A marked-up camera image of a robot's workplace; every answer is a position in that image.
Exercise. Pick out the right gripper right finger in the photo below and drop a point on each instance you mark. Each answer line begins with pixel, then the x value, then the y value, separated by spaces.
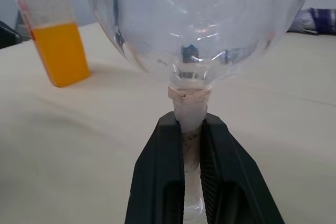
pixel 231 176

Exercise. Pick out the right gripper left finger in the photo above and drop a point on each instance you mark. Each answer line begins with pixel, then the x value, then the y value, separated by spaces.
pixel 155 176

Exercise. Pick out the clear wine glass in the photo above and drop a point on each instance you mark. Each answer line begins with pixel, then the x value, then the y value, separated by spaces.
pixel 194 19

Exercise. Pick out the plastic bottle with orange liquid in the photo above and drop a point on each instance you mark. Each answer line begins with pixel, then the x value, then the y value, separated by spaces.
pixel 60 51

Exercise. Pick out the folded silver purple umbrella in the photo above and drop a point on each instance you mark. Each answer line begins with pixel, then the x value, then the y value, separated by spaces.
pixel 317 20

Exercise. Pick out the dark laptop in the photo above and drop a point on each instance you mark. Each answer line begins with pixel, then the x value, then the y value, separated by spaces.
pixel 8 36

